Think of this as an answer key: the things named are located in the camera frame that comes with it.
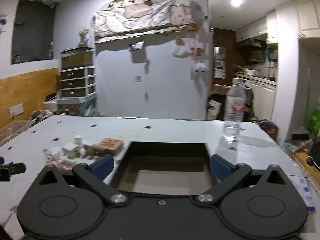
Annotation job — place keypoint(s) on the clear plastic bin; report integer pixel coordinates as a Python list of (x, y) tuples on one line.
[(12, 130)]

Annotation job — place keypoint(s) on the white plastic drawer unit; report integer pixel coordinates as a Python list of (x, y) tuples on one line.
[(77, 82)]

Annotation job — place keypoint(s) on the brown engraved wooden box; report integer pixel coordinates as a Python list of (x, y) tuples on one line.
[(108, 146)]

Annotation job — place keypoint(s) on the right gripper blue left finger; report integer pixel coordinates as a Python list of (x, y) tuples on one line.
[(90, 177)]

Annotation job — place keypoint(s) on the glass fish tank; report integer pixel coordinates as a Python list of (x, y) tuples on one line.
[(77, 57)]

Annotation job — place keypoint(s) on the white plush toy hanging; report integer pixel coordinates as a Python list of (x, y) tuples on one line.
[(198, 69)]

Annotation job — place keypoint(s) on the patterned blanket on shelf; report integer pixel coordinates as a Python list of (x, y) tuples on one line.
[(123, 19)]

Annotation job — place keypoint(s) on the wall power outlet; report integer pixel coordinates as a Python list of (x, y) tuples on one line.
[(16, 110)]

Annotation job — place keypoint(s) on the small white cube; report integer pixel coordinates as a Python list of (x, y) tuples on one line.
[(78, 139)]

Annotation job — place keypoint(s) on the white house-shaped block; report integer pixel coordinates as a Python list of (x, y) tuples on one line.
[(73, 151)]

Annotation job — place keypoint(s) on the clear plastic water bottle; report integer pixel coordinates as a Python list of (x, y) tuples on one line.
[(234, 110)]

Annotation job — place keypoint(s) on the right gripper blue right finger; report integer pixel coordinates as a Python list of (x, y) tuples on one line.
[(231, 177)]

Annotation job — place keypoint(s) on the tissue pack with flowers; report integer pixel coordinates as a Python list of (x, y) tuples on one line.
[(302, 186)]

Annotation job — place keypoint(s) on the black storage box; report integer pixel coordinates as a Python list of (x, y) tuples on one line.
[(166, 168)]

